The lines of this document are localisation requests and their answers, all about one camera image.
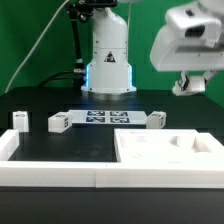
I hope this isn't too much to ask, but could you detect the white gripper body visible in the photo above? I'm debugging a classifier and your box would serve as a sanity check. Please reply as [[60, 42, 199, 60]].
[[150, 6, 224, 71]]

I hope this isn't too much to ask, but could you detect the white square tabletop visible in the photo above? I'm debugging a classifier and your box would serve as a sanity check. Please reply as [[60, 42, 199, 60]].
[[114, 129, 224, 164]]

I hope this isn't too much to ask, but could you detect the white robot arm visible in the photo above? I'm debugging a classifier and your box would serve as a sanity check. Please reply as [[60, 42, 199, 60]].
[[82, 0, 224, 98]]

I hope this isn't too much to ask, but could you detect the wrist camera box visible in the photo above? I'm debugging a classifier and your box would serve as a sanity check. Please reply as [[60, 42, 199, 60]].
[[172, 70, 218, 96]]

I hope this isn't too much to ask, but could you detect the black cable bundle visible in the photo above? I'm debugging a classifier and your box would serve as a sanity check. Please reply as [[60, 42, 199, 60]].
[[37, 0, 88, 88]]

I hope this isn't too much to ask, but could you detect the white marker base plate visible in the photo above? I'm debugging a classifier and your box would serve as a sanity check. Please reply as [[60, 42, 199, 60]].
[[70, 110, 147, 125]]

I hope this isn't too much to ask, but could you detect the white U-shaped fence wall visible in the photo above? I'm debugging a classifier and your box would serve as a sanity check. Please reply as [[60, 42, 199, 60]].
[[0, 129, 224, 189]]

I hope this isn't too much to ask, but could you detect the white cable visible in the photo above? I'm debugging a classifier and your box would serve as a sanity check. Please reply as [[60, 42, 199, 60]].
[[3, 0, 72, 94]]

